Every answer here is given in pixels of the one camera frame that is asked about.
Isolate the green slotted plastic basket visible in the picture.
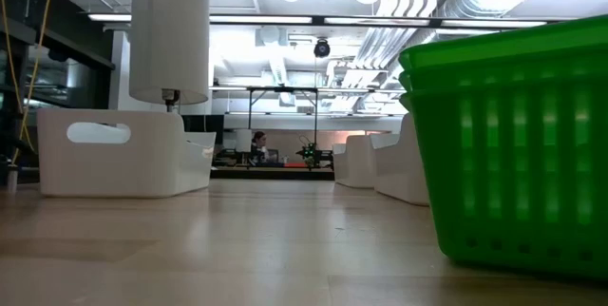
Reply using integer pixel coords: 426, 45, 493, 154
397, 13, 608, 75
398, 70, 608, 282

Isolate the white plastic bin with handles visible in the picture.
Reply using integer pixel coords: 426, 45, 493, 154
36, 107, 218, 199
332, 133, 401, 189
373, 112, 431, 207

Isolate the person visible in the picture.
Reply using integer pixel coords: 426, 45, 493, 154
250, 130, 270, 165

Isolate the dark background table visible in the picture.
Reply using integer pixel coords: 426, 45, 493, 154
210, 165, 336, 182

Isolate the white cylinder lamp wooden base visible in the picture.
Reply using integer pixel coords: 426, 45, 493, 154
127, 0, 211, 113

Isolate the black hanging round camera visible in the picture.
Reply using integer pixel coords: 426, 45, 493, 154
313, 38, 332, 59

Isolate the black background rig frame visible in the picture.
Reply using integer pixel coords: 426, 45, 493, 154
246, 86, 320, 167

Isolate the yellow cable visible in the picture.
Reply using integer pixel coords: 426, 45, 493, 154
0, 0, 54, 164

